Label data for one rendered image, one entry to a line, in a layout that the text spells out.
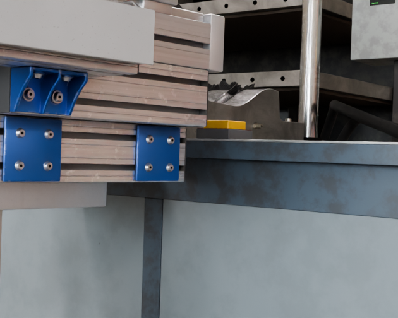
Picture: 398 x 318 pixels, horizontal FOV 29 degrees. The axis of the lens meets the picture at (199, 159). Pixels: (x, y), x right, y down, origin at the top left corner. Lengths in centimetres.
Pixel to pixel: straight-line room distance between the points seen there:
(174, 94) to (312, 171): 36
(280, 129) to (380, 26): 59
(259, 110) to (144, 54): 91
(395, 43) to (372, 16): 12
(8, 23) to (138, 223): 89
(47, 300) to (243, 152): 70
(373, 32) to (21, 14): 164
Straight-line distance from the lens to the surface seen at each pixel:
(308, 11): 233
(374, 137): 315
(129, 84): 110
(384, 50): 235
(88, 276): 178
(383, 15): 236
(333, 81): 253
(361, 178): 136
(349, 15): 264
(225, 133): 146
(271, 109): 188
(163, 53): 115
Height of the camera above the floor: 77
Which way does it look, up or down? level
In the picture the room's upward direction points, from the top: 2 degrees clockwise
